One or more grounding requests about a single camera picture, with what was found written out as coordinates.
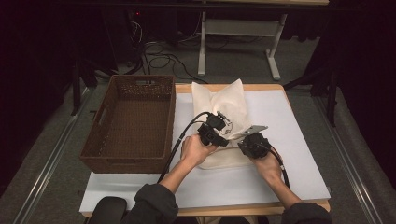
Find black floor cables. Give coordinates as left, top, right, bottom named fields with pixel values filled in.
left=124, top=18, right=209, bottom=85

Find person's left hand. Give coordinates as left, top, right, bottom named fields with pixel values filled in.
left=180, top=133, right=219, bottom=169

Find white table mat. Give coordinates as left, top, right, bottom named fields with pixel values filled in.
left=78, top=90, right=332, bottom=214

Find brown woven basket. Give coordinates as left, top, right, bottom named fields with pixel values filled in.
left=78, top=74, right=177, bottom=175

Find metal floor rail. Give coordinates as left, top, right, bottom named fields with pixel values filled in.
left=312, top=96, right=384, bottom=224
left=12, top=88, right=94, bottom=224

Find person's dark right sleeve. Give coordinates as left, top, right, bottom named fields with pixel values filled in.
left=281, top=202, right=332, bottom=224

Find person's dark left sleeve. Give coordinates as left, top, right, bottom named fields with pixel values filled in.
left=122, top=183, right=179, bottom=224

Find person's beige trousers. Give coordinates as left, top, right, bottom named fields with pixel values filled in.
left=197, top=216, right=260, bottom=224

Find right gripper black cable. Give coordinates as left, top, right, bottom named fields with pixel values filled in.
left=264, top=144, right=290, bottom=189

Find person's dark sleeve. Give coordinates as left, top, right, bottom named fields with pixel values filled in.
left=281, top=202, right=332, bottom=224
left=122, top=183, right=179, bottom=224

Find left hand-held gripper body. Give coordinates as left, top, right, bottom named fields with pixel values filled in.
left=199, top=112, right=230, bottom=146

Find wooden table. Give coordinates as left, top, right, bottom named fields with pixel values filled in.
left=82, top=83, right=331, bottom=217

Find person's right hand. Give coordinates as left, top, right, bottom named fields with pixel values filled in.
left=250, top=150, right=283, bottom=181

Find white metal desk frame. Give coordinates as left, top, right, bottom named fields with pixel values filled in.
left=197, top=10, right=289, bottom=82

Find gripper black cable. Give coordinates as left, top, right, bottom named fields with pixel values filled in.
left=264, top=144, right=290, bottom=189
left=157, top=111, right=213, bottom=184

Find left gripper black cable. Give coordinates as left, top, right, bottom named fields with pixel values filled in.
left=157, top=111, right=213, bottom=184

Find black stand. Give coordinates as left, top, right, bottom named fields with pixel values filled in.
left=70, top=59, right=98, bottom=116
left=283, top=62, right=340, bottom=128

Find cream cloth bag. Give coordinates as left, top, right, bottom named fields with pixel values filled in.
left=191, top=77, right=253, bottom=171

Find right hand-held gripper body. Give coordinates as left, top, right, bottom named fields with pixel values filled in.
left=237, top=124, right=272, bottom=160

